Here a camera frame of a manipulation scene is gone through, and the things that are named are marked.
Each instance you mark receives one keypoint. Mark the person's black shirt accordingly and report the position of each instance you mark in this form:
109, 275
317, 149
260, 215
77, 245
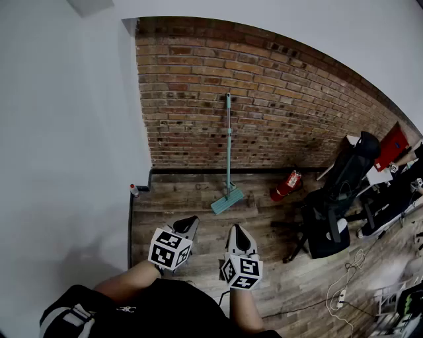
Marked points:
158, 313

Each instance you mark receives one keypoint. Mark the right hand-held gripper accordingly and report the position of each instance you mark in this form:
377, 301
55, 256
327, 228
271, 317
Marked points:
243, 270

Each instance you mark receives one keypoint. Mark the red box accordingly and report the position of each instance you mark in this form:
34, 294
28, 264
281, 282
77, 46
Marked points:
391, 147

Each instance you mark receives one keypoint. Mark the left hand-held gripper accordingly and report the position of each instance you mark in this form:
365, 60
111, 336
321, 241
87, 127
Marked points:
170, 249

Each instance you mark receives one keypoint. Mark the person's right forearm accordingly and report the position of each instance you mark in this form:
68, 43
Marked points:
244, 310

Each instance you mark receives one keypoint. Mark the person's left forearm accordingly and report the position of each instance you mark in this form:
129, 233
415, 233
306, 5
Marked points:
129, 280

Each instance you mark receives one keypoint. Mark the clear plastic bottle red cap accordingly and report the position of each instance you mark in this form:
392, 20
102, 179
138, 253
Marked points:
134, 191

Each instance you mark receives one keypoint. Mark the black mesh office chair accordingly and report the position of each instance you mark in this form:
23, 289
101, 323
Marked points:
333, 211

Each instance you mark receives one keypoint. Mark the metal frame rack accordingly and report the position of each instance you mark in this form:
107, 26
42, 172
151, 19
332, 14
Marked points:
396, 307

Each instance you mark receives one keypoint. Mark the red fire extinguisher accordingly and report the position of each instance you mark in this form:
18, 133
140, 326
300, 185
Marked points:
284, 188

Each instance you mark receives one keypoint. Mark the white desk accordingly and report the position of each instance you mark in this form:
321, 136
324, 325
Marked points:
378, 175

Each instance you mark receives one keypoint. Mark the teal mop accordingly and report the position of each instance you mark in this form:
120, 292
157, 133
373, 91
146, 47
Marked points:
228, 148

